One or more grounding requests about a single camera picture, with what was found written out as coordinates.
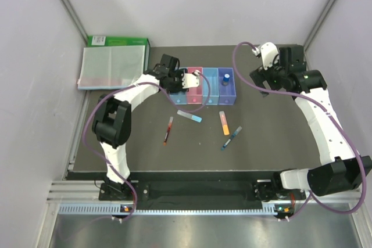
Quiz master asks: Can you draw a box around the pink drawer bin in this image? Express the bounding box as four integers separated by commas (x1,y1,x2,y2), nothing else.
187,67,203,104

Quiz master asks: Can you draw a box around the sky blue drawer bin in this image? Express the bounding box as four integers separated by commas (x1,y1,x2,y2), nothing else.
202,67,219,105

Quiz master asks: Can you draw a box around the grey teal highlighter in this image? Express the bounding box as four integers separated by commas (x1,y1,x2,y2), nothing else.
177,110,202,123

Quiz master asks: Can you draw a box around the translucent mesh zipper pouch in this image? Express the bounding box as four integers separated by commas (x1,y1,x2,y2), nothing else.
77,45,148,90

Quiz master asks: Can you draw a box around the blue capped ink bottle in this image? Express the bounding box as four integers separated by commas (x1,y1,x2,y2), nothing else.
221,74,230,86

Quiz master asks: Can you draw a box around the purple drawer bin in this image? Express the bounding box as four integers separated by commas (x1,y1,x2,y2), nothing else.
218,67,237,105

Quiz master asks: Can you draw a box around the blue gel pen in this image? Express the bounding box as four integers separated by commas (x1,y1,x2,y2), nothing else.
221,126,242,150

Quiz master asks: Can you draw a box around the red gel pen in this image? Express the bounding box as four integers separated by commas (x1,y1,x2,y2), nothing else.
163,116,174,146

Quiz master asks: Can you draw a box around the pink orange highlighter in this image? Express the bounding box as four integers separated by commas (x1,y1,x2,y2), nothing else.
219,111,230,135

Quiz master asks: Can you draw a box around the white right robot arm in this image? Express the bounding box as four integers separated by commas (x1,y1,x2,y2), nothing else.
250,42,362,199

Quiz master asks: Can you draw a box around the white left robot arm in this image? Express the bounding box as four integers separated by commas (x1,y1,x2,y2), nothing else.
92,54,187,200

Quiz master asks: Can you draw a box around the green file box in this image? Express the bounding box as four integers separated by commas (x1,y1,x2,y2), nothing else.
87,35,151,57

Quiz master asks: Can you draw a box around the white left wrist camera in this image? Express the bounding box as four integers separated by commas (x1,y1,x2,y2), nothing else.
181,70,201,89

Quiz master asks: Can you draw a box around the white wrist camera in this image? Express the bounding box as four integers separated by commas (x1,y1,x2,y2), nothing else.
181,70,201,89
252,42,279,70

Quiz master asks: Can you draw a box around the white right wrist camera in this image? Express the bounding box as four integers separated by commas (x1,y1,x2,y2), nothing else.
252,42,279,70

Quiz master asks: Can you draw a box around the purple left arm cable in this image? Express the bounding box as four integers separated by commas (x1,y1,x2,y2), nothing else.
83,70,212,220

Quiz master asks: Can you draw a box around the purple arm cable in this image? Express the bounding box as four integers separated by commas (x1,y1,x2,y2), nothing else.
232,41,367,221
83,70,212,220

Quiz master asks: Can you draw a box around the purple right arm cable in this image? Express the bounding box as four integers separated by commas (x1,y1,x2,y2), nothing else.
232,41,367,221

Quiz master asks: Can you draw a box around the aluminium frame rail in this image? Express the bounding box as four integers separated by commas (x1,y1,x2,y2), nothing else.
43,178,366,217

